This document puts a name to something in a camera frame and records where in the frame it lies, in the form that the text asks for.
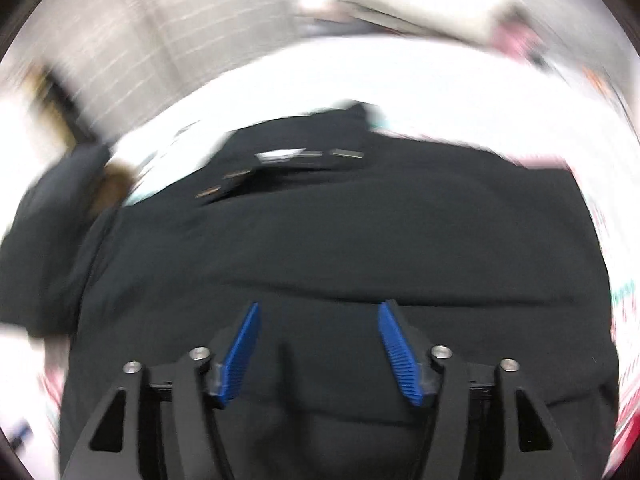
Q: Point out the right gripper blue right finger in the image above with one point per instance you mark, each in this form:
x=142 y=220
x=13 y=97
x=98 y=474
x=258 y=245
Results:
x=483 y=421

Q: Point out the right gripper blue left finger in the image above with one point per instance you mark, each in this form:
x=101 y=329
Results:
x=123 y=438

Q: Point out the large black coat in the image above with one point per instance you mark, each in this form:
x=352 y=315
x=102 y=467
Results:
x=340 y=269

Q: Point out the hanging dark clothes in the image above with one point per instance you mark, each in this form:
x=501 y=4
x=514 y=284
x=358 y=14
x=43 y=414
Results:
x=57 y=111

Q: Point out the folded black quilted jacket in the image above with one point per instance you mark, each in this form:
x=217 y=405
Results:
x=42 y=270

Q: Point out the patterned pink green blanket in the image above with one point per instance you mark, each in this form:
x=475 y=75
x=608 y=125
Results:
x=620 y=319

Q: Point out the folded brown garment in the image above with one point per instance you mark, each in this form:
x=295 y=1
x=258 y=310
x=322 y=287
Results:
x=115 y=185

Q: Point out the light grey bed sheet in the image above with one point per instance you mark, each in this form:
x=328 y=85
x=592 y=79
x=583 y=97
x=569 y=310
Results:
x=419 y=89

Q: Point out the pink pillow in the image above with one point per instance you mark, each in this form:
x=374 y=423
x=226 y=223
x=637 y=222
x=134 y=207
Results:
x=514 y=36

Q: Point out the grey dotted curtain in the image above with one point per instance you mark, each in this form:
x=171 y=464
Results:
x=124 y=61

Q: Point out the folded cream duvet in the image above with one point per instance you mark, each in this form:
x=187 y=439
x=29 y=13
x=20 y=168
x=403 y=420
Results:
x=466 y=26

